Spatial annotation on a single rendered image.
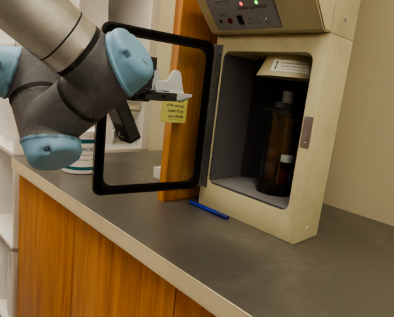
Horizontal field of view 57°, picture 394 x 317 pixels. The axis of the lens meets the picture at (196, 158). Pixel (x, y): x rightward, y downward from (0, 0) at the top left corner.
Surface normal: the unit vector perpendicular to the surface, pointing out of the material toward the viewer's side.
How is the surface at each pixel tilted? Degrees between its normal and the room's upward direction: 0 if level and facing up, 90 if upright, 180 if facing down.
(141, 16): 90
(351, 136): 90
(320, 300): 0
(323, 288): 0
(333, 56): 90
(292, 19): 135
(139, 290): 90
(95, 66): 103
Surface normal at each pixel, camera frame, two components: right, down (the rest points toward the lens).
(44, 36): 0.17, 0.66
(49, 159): 0.39, 0.86
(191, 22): 0.69, 0.22
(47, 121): -0.22, 0.32
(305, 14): -0.58, 0.73
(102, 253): -0.72, 0.06
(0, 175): 0.34, 0.12
